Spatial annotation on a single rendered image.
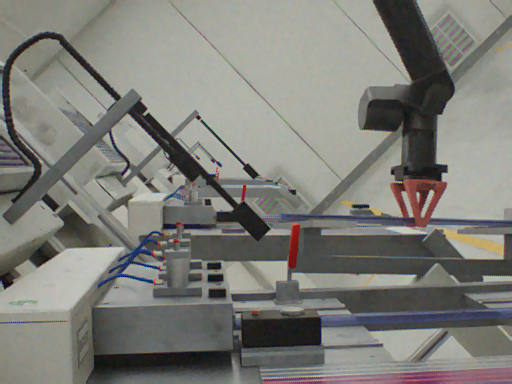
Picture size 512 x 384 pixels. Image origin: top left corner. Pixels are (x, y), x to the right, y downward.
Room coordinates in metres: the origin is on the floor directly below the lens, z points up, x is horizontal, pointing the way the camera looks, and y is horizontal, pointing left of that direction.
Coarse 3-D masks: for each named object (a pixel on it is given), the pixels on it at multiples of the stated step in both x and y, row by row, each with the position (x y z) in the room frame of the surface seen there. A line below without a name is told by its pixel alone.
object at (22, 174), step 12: (0, 120) 1.18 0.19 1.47; (0, 132) 1.18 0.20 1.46; (12, 144) 1.18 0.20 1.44; (24, 156) 1.18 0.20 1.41; (36, 156) 1.19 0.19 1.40; (0, 168) 0.95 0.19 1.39; (12, 168) 1.01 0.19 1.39; (24, 168) 1.07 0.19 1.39; (0, 180) 0.96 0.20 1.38; (12, 180) 1.03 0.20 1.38; (24, 180) 1.11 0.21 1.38; (0, 192) 1.03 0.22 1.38
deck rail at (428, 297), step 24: (312, 288) 1.18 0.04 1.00; (336, 288) 1.18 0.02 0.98; (360, 288) 1.17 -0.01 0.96; (384, 288) 1.17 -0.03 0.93; (408, 288) 1.17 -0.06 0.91; (432, 288) 1.17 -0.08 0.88; (456, 288) 1.17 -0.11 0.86; (480, 288) 1.17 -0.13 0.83; (504, 288) 1.17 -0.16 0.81; (360, 312) 1.17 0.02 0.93
